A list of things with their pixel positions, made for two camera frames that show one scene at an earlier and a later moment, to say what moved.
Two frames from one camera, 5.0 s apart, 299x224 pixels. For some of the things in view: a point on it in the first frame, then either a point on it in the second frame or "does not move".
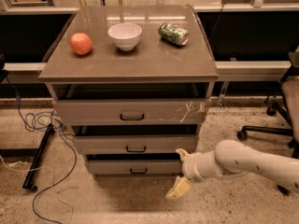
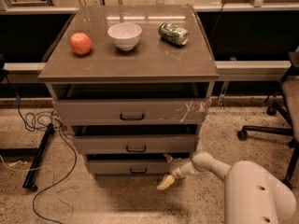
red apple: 80,43 does not move
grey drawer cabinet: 135,82 does not move
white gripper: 189,167 -> 177,168
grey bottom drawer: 135,167 does not move
